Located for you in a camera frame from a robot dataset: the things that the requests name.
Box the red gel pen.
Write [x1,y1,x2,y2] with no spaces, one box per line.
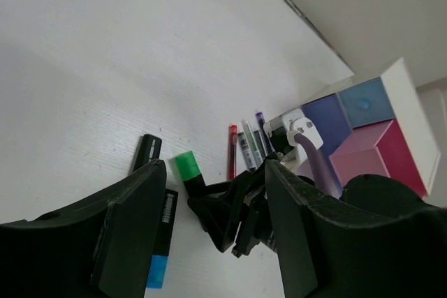
[228,124,237,180]

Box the white drawer organizer box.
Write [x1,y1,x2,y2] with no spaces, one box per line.
[302,59,441,198]

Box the pink highlighter marker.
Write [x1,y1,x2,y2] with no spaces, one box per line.
[129,133,162,174]

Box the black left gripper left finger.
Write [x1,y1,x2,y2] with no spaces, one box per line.
[1,160,166,297]

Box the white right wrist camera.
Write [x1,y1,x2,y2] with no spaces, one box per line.
[263,108,323,171]

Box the pink drawer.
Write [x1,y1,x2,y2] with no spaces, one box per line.
[329,119,427,198]

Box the black gold pen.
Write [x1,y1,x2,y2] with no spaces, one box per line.
[254,130,267,159]

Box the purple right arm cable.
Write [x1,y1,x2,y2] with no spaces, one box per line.
[295,130,342,200]

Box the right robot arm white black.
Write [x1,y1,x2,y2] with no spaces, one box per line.
[184,166,425,258]

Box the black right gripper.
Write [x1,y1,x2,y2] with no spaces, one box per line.
[187,165,277,258]

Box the green gel pen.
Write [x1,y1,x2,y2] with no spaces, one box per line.
[241,119,263,167]

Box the purple gel pen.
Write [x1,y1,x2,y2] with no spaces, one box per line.
[256,112,276,155]

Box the blue drawer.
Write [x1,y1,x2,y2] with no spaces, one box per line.
[302,77,395,157]

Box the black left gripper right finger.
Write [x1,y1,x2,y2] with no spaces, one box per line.
[265,161,446,297]

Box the blue highlighter marker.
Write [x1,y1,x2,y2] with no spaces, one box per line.
[146,189,178,289]

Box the black gel pen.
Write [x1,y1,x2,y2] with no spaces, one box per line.
[237,132,257,172]

